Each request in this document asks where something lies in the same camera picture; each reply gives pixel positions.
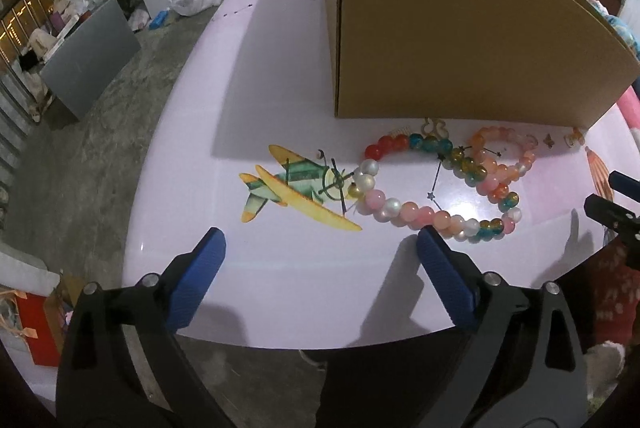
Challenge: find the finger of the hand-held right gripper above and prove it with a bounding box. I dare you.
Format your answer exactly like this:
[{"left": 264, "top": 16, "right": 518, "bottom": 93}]
[
  {"left": 608, "top": 171, "right": 640, "bottom": 198},
  {"left": 583, "top": 193, "right": 640, "bottom": 254}
]

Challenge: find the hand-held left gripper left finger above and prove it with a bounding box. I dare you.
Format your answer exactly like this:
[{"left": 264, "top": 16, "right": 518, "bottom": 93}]
[{"left": 55, "top": 227, "right": 236, "bottom": 428}]

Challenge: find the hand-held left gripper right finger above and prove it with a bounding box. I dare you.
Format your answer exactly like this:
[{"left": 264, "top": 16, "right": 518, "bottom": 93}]
[{"left": 416, "top": 227, "right": 587, "bottom": 428}]

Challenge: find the orange pink bead bracelet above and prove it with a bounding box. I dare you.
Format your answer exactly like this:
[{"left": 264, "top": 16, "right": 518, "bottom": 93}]
[{"left": 467, "top": 125, "right": 538, "bottom": 204}]

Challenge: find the multicolour bead bracelet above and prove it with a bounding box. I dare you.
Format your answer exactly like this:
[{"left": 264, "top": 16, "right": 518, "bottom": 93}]
[{"left": 350, "top": 132, "right": 523, "bottom": 243}]

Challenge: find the gold bow-shaped charm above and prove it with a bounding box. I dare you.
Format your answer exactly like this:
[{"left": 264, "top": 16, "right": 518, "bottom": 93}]
[{"left": 421, "top": 118, "right": 447, "bottom": 140}]

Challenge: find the brown cardboard box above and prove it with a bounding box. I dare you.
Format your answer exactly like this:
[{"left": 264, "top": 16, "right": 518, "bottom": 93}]
[{"left": 320, "top": 0, "right": 640, "bottom": 131}]

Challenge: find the pink floral blanket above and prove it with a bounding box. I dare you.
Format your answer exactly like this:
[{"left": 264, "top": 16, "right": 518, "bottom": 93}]
[{"left": 617, "top": 86, "right": 640, "bottom": 134}]

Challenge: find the red patterned cloth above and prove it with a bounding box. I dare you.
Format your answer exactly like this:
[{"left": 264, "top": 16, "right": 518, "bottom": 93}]
[{"left": 585, "top": 238, "right": 640, "bottom": 344}]

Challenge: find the blue patterned quilt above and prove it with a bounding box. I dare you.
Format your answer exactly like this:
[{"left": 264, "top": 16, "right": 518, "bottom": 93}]
[{"left": 582, "top": 0, "right": 640, "bottom": 59}]

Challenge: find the red box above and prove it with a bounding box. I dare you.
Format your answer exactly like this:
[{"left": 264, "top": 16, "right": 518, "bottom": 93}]
[{"left": 20, "top": 291, "right": 76, "bottom": 366}]

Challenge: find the white cushion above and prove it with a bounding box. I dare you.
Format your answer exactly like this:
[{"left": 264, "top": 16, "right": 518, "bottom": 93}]
[{"left": 0, "top": 238, "right": 61, "bottom": 296}]

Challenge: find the metal railing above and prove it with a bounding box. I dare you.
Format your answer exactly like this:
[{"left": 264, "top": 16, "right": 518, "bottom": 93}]
[{"left": 0, "top": 73, "right": 41, "bottom": 229}]

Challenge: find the grey board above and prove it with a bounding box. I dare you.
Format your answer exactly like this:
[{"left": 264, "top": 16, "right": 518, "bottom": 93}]
[{"left": 40, "top": 0, "right": 142, "bottom": 121}]

